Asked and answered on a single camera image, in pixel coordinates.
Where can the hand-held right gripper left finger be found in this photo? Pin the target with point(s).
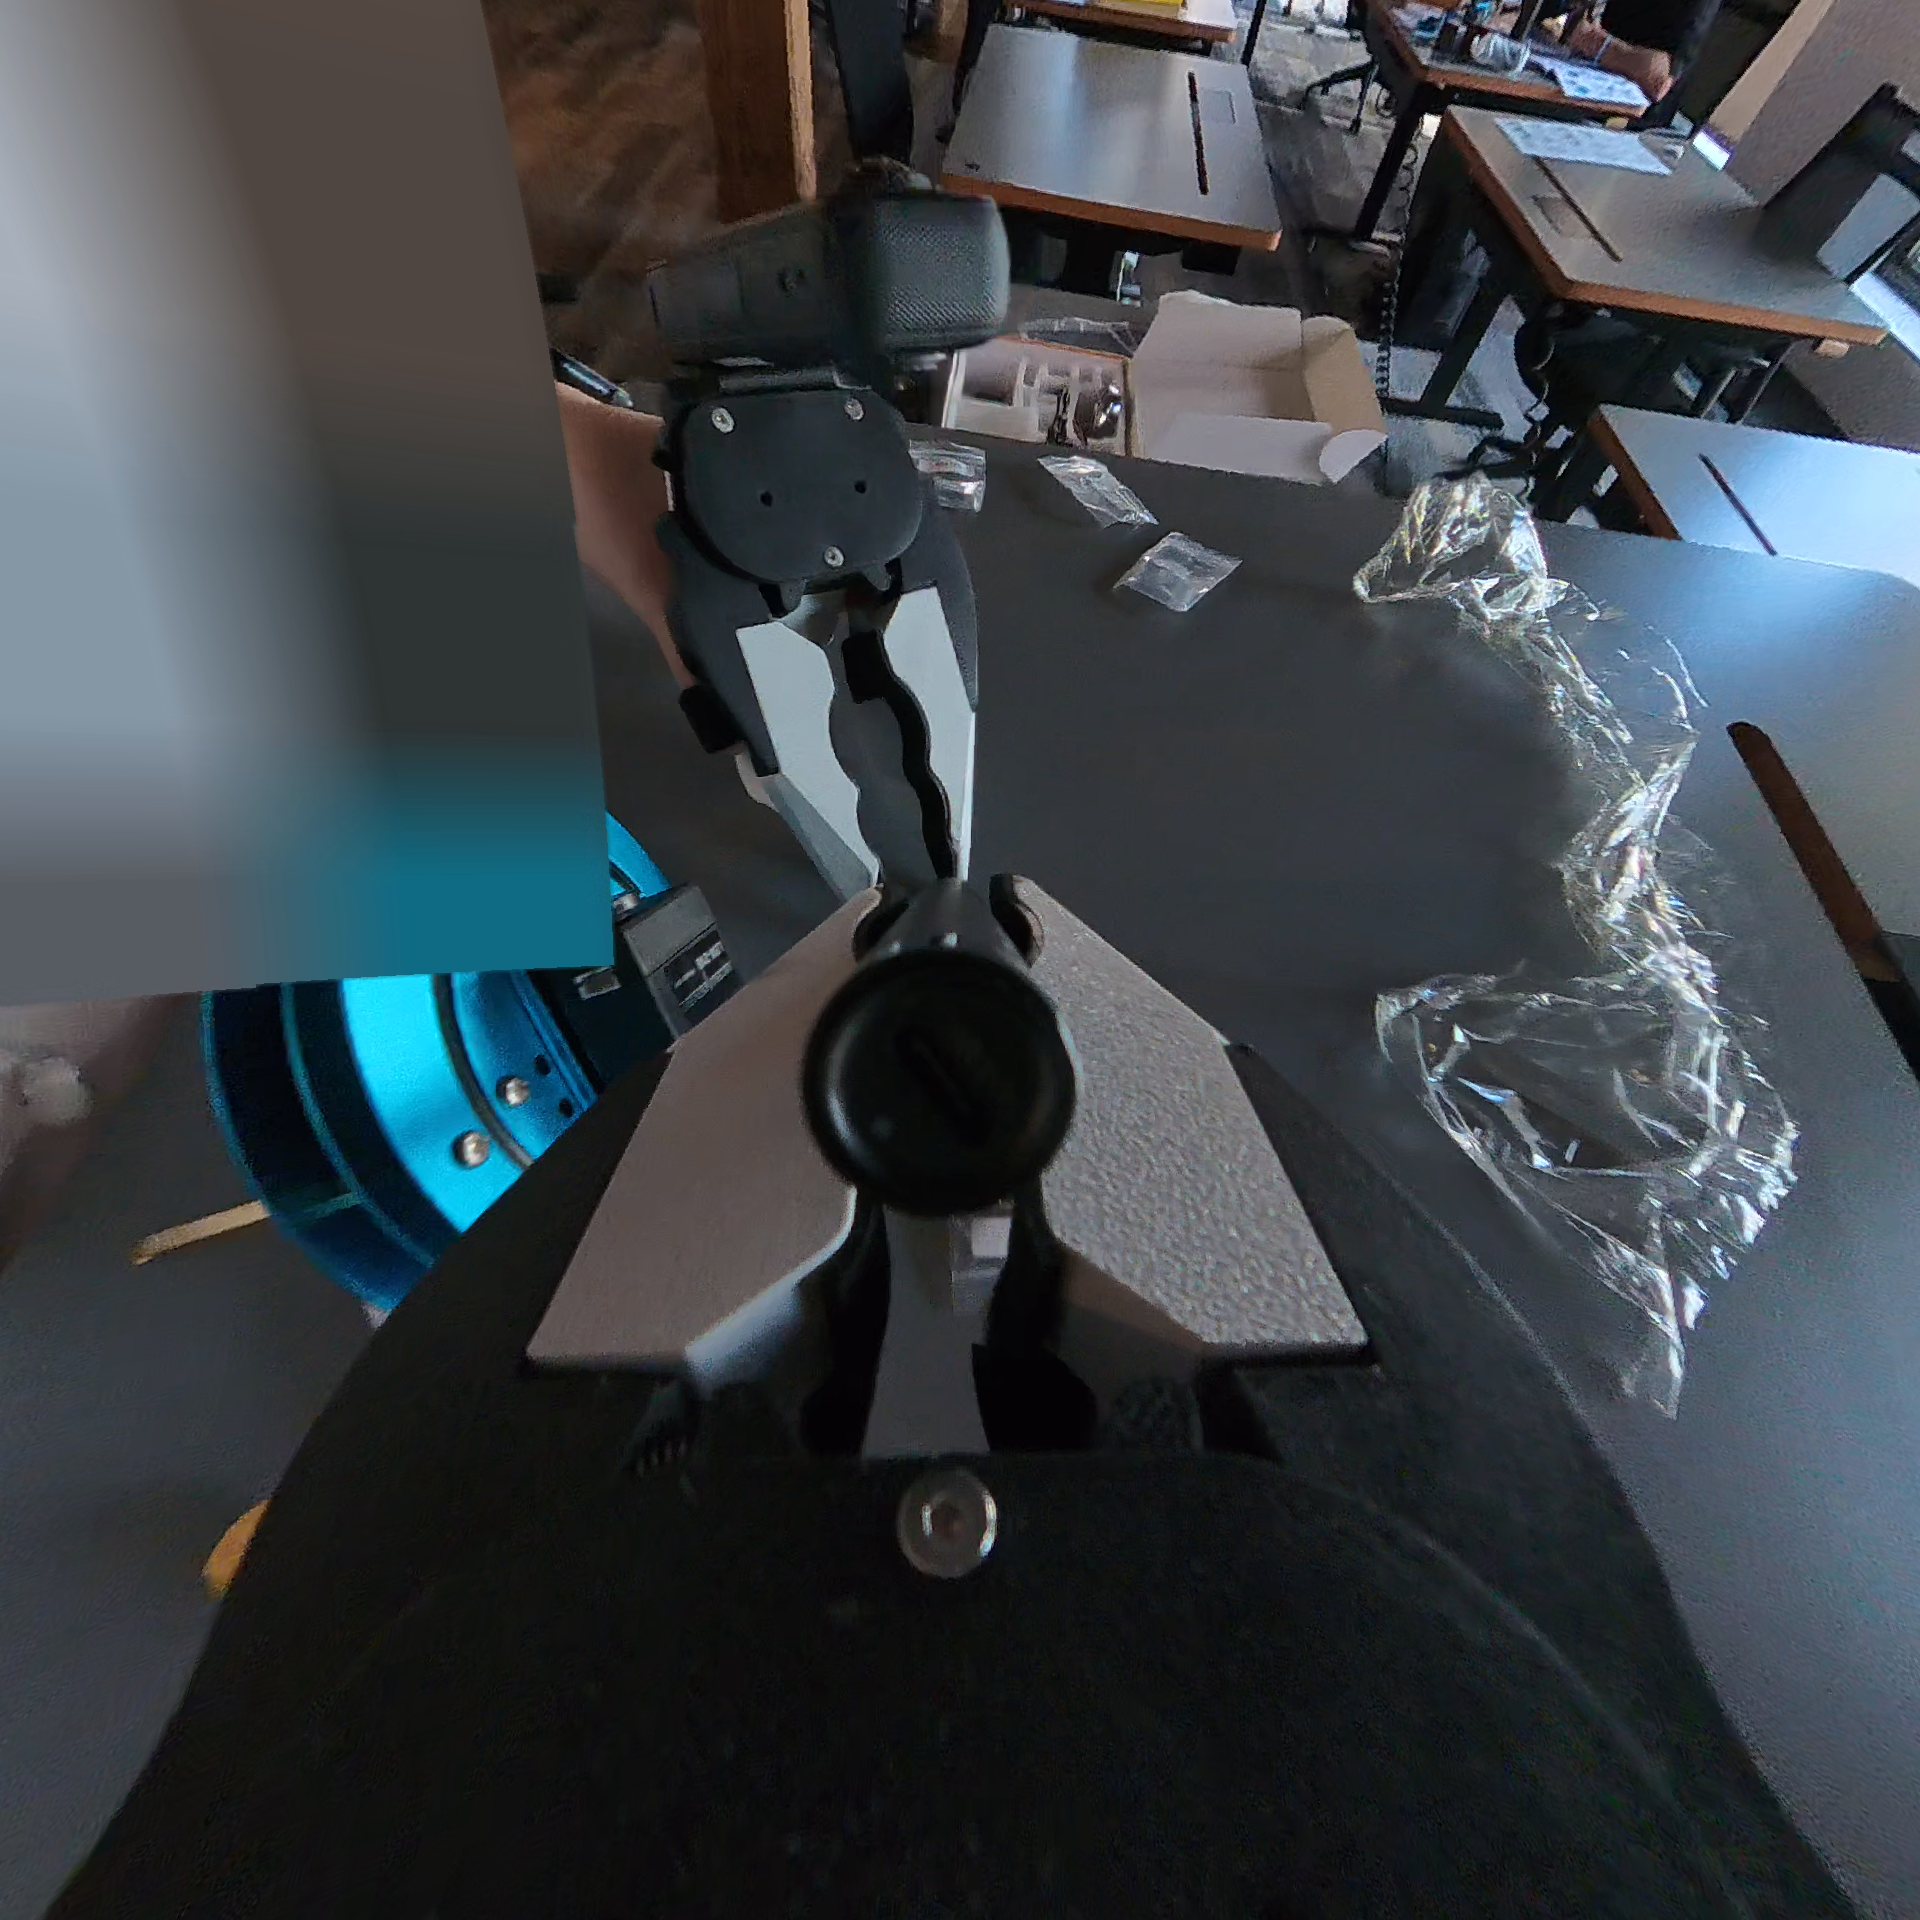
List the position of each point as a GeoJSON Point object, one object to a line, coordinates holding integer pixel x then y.
{"type": "Point", "coordinates": [703, 1198]}

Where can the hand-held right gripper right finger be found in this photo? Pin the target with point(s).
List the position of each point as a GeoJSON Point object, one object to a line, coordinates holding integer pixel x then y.
{"type": "Point", "coordinates": [1185, 1186]}

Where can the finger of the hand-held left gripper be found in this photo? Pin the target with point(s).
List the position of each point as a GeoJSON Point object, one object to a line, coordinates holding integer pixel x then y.
{"type": "Point", "coordinates": [795, 719]}
{"type": "Point", "coordinates": [950, 704]}

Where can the black cylindrical part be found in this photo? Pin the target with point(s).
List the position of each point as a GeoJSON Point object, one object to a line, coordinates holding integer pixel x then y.
{"type": "Point", "coordinates": [939, 1080]}

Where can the blue round metal robot base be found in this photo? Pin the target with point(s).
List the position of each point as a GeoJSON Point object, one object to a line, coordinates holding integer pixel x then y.
{"type": "Point", "coordinates": [361, 1109]}

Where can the dark grey desk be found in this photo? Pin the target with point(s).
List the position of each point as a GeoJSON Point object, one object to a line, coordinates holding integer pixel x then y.
{"type": "Point", "coordinates": [1275, 780]}

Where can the grey desk with wooden trim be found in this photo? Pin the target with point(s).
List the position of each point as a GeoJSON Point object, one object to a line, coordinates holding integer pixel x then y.
{"type": "Point", "coordinates": [1102, 127]}
{"type": "Point", "coordinates": [1502, 69]}
{"type": "Point", "coordinates": [1650, 224]}
{"type": "Point", "coordinates": [1786, 479]}

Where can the person's left hand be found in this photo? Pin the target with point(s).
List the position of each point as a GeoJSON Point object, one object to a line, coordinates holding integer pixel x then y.
{"type": "Point", "coordinates": [615, 510]}

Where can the small clear parts bag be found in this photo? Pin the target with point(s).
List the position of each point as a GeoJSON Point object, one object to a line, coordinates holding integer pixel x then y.
{"type": "Point", "coordinates": [1097, 491]}
{"type": "Point", "coordinates": [1178, 570]}
{"type": "Point", "coordinates": [950, 476]}

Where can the black servo motor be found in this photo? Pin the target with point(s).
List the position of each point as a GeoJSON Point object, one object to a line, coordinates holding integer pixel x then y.
{"type": "Point", "coordinates": [683, 958]}

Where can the crumpled clear plastic wrap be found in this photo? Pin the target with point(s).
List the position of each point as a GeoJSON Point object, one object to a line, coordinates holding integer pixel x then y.
{"type": "Point", "coordinates": [1606, 1109]}

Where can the white cardboard box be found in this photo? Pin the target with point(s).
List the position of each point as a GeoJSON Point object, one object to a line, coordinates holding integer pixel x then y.
{"type": "Point", "coordinates": [1247, 376]}

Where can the pale yellow stick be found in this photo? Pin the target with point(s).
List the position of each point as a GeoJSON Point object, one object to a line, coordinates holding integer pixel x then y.
{"type": "Point", "coordinates": [203, 1231]}

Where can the white paper sheet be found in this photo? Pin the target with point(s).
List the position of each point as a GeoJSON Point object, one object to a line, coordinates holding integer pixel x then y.
{"type": "Point", "coordinates": [1583, 144]}

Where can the wooden post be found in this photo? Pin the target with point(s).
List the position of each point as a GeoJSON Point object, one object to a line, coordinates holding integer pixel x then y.
{"type": "Point", "coordinates": [754, 105]}

